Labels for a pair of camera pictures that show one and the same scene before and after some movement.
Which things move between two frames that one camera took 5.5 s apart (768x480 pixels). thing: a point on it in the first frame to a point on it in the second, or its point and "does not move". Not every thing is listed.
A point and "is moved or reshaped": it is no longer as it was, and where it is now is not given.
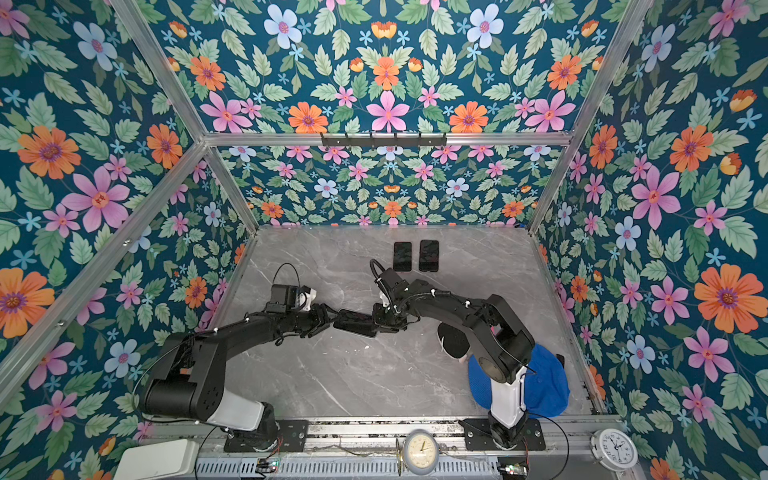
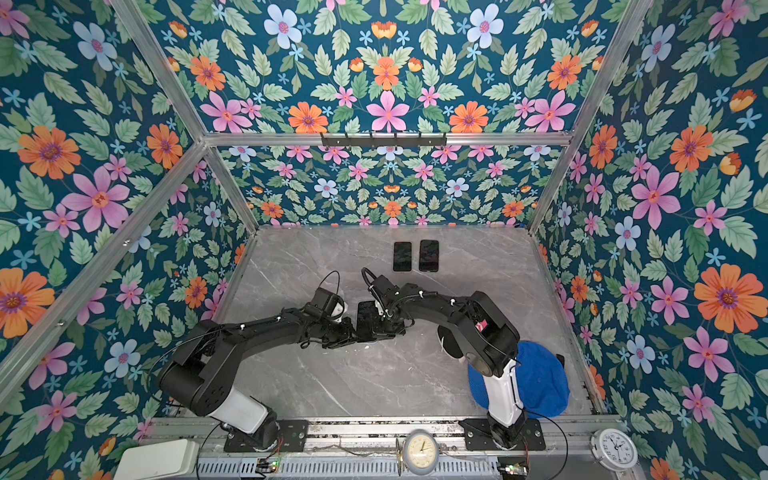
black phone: (429, 256) does not move
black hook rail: (384, 140) does not move
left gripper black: (318, 323) to (349, 337)
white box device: (168, 459) does not move
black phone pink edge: (402, 256) does not move
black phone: (359, 323) is moved or reshaped
